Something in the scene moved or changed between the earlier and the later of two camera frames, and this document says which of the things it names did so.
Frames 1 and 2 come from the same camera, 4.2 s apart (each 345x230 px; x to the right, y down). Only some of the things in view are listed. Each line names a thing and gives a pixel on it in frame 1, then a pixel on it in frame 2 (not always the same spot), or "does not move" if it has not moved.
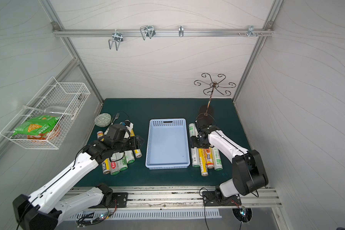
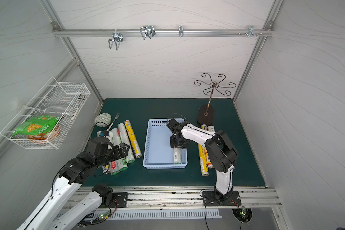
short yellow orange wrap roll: x=210 y=157 does not move
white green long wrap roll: x=193 y=132 → x=177 y=156
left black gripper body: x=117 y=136 → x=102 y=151
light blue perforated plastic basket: x=167 y=145 does not move
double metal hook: x=118 y=38 does not move
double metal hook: x=147 y=31 does not move
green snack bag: x=38 y=125 does not move
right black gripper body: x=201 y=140 → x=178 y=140
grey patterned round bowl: x=102 y=120 does not move
